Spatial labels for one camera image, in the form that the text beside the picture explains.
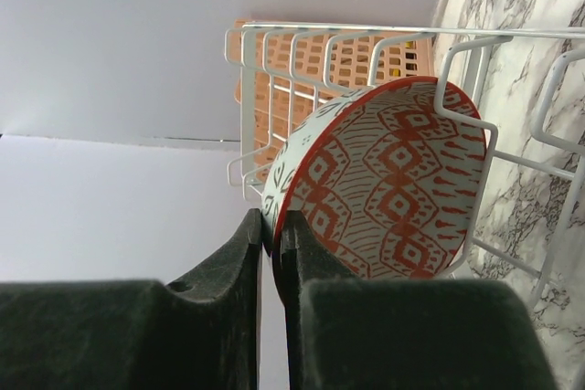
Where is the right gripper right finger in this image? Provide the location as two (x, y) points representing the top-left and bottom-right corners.
(279, 212), (556, 389)

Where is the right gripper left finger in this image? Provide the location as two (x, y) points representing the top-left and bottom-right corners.
(1, 209), (261, 389)

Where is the red patterned white bowl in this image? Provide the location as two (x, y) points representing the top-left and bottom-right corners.
(261, 76), (486, 279)

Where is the white wire dish rack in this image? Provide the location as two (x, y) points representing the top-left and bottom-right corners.
(228, 28), (584, 307)

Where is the orange plastic file organizer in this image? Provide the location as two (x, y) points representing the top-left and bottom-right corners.
(224, 20), (435, 183)

